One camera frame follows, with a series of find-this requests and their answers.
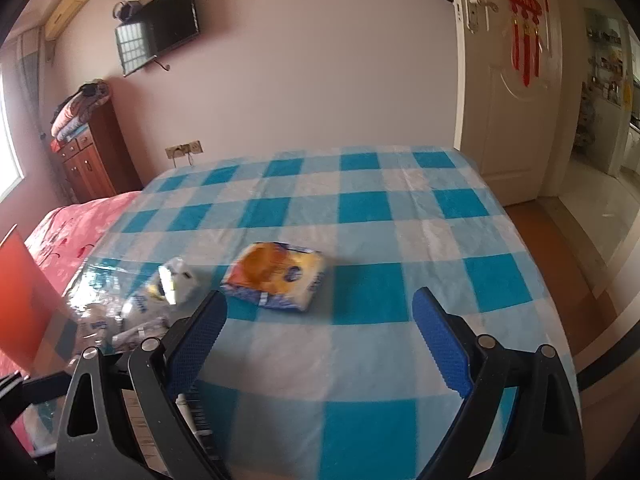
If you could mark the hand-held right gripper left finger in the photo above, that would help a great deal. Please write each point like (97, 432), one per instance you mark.
(197, 345)

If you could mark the crumpled white plastic bag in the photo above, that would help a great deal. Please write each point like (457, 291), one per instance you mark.
(170, 285)

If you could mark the pink printed bedsheet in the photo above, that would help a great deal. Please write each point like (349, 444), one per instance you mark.
(65, 225)

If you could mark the shelf with jars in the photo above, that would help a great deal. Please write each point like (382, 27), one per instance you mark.
(605, 65)

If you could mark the wall socket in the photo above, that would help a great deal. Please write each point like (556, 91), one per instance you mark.
(184, 148)

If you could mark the orange plastic bin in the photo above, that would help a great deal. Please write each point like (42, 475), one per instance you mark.
(25, 300)

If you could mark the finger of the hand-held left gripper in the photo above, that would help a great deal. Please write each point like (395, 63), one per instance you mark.
(40, 387)

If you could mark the grey curtain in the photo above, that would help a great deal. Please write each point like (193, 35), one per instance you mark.
(32, 110)

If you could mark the black wall television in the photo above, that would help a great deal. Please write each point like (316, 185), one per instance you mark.
(160, 25)

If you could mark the orange white tissue pack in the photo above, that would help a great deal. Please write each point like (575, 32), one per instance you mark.
(270, 270)

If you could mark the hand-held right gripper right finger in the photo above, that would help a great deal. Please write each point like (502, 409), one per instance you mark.
(442, 345)

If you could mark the wall air conditioner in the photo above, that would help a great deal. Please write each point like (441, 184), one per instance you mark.
(67, 5)

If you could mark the clear plastic bag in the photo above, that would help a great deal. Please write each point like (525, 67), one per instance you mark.
(95, 305)

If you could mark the red knot decoration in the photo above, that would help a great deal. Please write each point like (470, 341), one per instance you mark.
(525, 0)

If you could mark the blue white checked tablecloth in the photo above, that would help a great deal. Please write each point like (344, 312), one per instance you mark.
(360, 240)

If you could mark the cream door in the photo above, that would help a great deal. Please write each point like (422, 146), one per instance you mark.
(500, 110)

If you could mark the folded blankets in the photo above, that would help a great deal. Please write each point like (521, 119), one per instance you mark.
(75, 110)

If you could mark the brown wooden cabinet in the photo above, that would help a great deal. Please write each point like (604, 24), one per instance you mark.
(95, 160)

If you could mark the window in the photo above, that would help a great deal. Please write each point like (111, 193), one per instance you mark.
(7, 140)

